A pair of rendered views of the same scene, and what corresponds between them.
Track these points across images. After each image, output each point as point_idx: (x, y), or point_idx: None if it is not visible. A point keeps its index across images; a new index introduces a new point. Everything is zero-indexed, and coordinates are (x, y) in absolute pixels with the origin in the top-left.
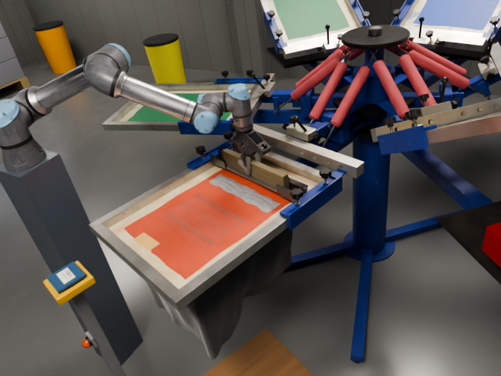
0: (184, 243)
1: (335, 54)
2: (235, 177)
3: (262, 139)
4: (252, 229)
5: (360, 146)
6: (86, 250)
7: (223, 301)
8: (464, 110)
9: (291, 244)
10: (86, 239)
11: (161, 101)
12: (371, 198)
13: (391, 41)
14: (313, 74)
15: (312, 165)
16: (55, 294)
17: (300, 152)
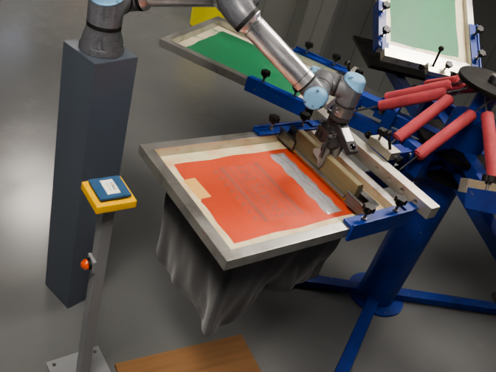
0: (237, 207)
1: (442, 83)
2: (298, 163)
3: (353, 138)
4: (308, 223)
5: (422, 188)
6: (107, 168)
7: (249, 282)
8: None
9: (328, 255)
10: (112, 157)
11: (283, 57)
12: (407, 246)
13: None
14: (409, 92)
15: None
16: (95, 201)
17: (376, 167)
